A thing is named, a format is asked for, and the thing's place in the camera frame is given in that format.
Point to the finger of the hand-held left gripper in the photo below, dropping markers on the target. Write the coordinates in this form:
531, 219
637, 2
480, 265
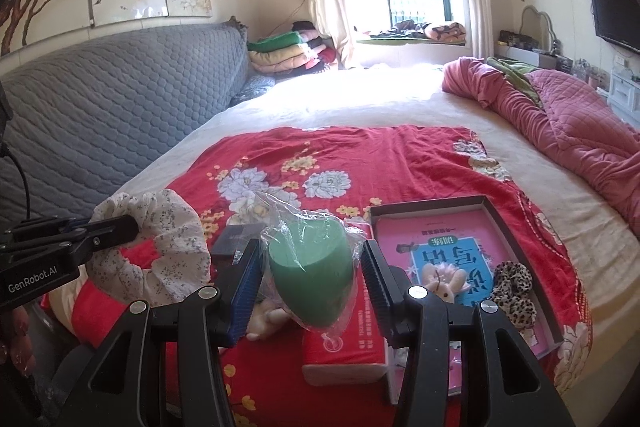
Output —
107, 232
45, 228

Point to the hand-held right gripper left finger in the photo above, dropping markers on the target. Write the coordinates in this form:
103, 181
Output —
245, 292

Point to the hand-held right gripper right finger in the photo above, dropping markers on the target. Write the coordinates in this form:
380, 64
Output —
377, 292

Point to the cream bear purple dress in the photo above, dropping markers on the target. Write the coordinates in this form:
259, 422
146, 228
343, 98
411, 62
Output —
267, 319

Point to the white floral scrunchie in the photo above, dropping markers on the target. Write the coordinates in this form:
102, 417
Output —
150, 207

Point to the pink white plush bunny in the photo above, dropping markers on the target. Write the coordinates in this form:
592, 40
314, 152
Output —
442, 284

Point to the green cup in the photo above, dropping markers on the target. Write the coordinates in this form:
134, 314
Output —
310, 272

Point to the shallow grey box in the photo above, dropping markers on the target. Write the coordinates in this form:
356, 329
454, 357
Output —
430, 206

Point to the leopard print scrunchie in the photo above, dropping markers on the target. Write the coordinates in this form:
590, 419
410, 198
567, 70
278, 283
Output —
522, 279
525, 312

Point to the person's left hand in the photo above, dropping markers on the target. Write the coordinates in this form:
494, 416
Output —
17, 337

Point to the dark gift box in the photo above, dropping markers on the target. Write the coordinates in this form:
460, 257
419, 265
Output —
232, 239

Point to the red tissue pack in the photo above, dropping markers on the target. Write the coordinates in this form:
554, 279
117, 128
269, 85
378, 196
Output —
345, 347

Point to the pink book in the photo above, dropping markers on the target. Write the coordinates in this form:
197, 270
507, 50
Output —
435, 237

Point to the grey quilted headboard cover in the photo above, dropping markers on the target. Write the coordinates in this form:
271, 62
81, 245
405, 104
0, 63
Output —
125, 97

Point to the red floral blanket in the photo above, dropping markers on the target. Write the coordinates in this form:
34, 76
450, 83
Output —
400, 157

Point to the dark patterned pillow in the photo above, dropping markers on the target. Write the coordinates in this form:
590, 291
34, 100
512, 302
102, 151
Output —
252, 89

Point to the stack of folded blankets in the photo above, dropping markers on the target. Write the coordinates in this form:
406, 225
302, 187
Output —
285, 52

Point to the pink quilt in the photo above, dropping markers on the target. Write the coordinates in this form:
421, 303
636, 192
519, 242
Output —
575, 132

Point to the green cloth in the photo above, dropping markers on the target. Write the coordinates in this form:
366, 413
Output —
517, 77

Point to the clothes on window sill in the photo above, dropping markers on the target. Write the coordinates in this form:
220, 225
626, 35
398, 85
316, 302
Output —
425, 32

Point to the dressing table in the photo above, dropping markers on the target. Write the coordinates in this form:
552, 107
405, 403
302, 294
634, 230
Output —
525, 57

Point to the cluster of cosmetic bottles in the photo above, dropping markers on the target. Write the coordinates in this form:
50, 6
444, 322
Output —
587, 74

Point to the vanity mirror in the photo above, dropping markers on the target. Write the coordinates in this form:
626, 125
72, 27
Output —
537, 27

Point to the white drawer cabinet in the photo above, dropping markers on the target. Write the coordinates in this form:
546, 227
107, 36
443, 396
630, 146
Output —
625, 94

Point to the black television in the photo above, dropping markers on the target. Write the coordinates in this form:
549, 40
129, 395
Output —
615, 19

